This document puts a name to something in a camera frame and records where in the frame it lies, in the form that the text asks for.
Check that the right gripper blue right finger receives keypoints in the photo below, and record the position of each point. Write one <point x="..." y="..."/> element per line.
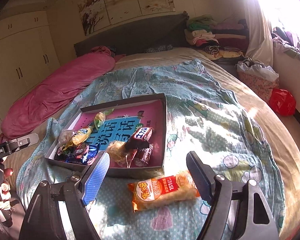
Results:
<point x="202" y="175"/>

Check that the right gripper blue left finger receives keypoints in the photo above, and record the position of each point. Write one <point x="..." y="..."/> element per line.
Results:
<point x="94" y="177"/>

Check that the blue Oreo cookie packet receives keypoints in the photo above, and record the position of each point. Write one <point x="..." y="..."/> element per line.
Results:
<point x="82" y="154"/>

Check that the clear bag orange snacks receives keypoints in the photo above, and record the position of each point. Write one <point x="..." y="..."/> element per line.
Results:
<point x="119" y="154"/>

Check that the yellow wafer snack packet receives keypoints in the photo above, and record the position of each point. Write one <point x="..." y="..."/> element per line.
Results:
<point x="79" y="137"/>

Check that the orange rice cracker packet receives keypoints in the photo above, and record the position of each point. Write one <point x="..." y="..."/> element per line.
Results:
<point x="156" y="192"/>

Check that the dark red candy packet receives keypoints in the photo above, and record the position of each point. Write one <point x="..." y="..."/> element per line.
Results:
<point x="143" y="156"/>

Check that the clear round pastry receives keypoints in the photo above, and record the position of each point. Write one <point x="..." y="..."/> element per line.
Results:
<point x="65" y="136"/>

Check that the Snickers chocolate bar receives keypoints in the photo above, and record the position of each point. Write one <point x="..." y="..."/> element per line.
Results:
<point x="140" y="139"/>

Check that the green yellow clear snack bag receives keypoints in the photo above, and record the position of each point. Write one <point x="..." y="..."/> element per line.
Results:
<point x="100" y="118"/>

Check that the pink quilt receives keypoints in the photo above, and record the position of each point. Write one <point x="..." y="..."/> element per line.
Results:
<point x="55" y="92"/>

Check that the black shallow cardboard box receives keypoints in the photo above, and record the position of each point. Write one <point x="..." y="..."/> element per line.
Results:
<point x="85" y="116"/>

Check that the pink and blue book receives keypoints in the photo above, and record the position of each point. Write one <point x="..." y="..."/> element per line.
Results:
<point x="125" y="119"/>

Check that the cream wardrobe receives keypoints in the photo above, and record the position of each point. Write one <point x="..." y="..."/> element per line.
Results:
<point x="27" y="56"/>

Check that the beige bed sheet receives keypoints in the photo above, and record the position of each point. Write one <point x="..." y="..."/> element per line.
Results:
<point x="285" y="151"/>

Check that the red plastic bag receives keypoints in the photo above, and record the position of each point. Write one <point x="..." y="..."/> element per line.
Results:
<point x="282" y="102"/>

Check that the floral bag with clothes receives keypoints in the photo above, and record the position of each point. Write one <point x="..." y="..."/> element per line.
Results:
<point x="261" y="79"/>

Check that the pile of folded clothes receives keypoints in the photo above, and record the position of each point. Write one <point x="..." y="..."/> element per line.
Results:
<point x="217" y="40"/>

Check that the cream curtain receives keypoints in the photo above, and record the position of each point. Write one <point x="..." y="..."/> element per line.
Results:
<point x="260" y="46"/>

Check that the dark bed headboard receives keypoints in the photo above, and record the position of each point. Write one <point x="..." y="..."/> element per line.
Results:
<point x="138" y="36"/>

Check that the wall painting panels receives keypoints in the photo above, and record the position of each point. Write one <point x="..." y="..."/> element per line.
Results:
<point x="98" y="14"/>

